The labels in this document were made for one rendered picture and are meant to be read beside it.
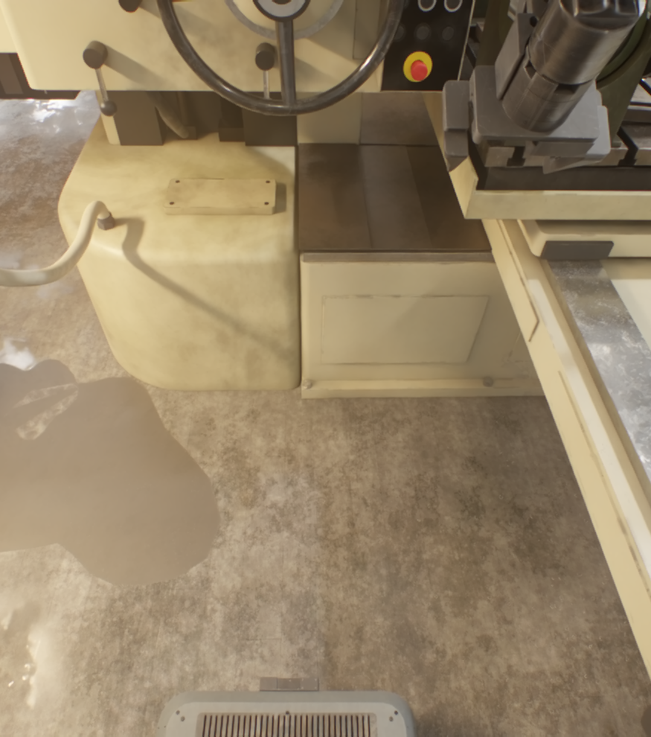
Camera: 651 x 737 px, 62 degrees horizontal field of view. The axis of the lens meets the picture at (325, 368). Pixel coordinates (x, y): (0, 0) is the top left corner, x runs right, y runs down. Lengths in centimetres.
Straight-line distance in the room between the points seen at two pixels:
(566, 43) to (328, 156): 156
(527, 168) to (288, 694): 123
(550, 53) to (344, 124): 161
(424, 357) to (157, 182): 104
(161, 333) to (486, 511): 116
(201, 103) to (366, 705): 185
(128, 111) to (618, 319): 161
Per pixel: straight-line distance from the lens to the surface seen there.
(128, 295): 174
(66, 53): 133
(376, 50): 100
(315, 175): 186
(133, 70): 131
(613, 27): 44
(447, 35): 115
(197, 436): 189
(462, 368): 196
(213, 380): 195
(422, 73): 114
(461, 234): 167
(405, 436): 188
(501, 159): 127
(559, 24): 44
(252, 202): 171
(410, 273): 161
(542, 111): 49
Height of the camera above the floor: 154
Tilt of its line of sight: 49 degrees down
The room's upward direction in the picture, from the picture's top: 2 degrees clockwise
